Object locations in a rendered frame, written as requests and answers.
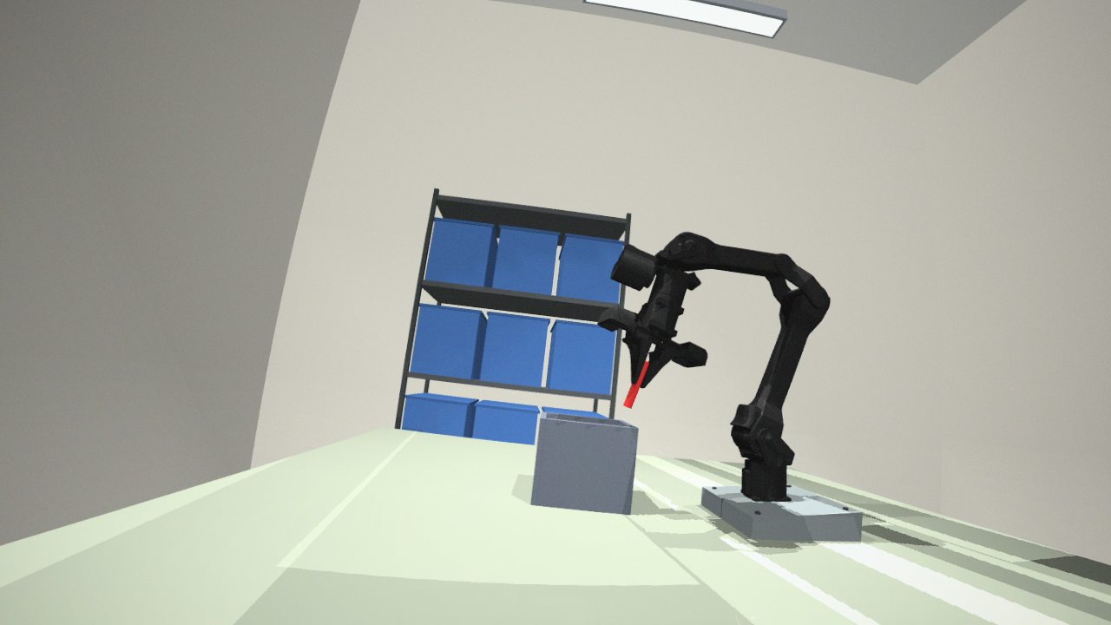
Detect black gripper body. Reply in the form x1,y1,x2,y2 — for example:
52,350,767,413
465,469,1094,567
597,293,708,367

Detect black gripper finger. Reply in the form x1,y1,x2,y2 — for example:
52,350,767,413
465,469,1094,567
640,349,680,389
622,334,653,385

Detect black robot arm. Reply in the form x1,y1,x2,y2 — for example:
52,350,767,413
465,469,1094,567
610,232,830,502

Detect red peg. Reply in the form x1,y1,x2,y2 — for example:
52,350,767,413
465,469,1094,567
623,362,649,409

